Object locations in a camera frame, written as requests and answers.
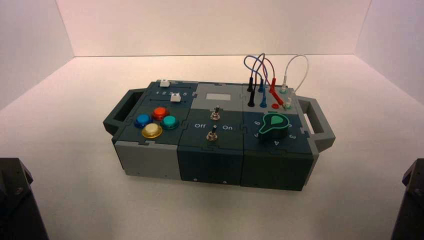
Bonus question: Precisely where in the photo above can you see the green rotary knob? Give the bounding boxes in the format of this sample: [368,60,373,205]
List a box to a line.
[257,112,291,143]

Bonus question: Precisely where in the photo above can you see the white rectangular display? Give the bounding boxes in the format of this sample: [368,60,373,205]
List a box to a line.
[205,93,233,102]

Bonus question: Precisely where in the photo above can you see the teal push button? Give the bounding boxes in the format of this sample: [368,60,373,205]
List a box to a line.
[160,115,180,131]

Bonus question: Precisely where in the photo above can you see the dark teal grey task box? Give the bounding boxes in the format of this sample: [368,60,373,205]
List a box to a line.
[102,79,336,192]

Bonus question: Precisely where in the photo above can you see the red push button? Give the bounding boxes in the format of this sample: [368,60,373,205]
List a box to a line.
[151,106,170,122]

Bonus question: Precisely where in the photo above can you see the yellow push button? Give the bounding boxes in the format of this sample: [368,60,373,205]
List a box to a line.
[141,123,164,139]

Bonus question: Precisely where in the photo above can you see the blue push button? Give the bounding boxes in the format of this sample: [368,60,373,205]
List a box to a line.
[133,113,153,129]

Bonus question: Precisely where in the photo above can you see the metal toggle switch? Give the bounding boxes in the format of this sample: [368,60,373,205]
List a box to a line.
[205,125,218,143]
[210,104,222,121]

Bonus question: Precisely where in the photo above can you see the black banana plug cable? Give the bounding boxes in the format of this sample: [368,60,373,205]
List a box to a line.
[244,52,266,108]

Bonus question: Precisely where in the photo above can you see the blue banana plug cable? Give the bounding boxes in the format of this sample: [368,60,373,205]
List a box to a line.
[251,54,270,109]

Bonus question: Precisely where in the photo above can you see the red banana plug cable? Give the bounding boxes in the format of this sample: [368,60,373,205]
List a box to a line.
[261,57,286,108]

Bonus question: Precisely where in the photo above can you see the white banana plug cable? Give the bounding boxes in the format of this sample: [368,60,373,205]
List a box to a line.
[280,54,310,110]

